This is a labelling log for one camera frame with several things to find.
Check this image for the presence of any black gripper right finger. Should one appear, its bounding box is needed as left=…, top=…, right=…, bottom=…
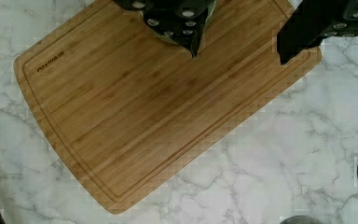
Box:
left=277, top=0, right=358, bottom=64

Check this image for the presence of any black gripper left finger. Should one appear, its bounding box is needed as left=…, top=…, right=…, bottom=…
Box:
left=113, top=0, right=214, bottom=58

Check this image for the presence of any bamboo cutting board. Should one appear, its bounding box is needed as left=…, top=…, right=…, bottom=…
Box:
left=14, top=0, right=321, bottom=214

